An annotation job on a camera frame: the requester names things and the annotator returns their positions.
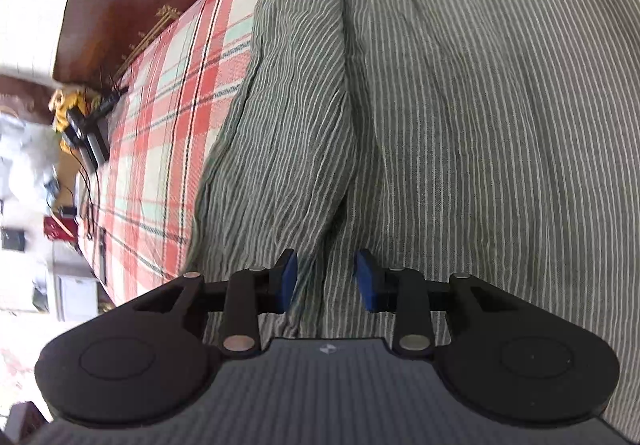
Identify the red box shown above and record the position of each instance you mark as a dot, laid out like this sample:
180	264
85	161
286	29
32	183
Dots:
57	229

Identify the red plaid blanket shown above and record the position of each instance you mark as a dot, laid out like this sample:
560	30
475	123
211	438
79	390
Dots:
165	125

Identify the yellow cloth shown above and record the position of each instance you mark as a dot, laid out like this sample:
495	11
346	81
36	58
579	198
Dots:
64	107

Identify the white plastic bag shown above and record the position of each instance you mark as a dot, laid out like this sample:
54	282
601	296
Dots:
25	150

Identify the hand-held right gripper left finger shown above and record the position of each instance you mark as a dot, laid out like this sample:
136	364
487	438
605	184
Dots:
286	285

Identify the black stick device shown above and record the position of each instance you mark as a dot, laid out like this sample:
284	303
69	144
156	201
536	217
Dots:
111	101

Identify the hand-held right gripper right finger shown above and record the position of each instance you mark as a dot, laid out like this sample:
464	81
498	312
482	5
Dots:
365	287

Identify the green white checked shirt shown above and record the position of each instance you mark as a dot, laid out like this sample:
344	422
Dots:
450	100

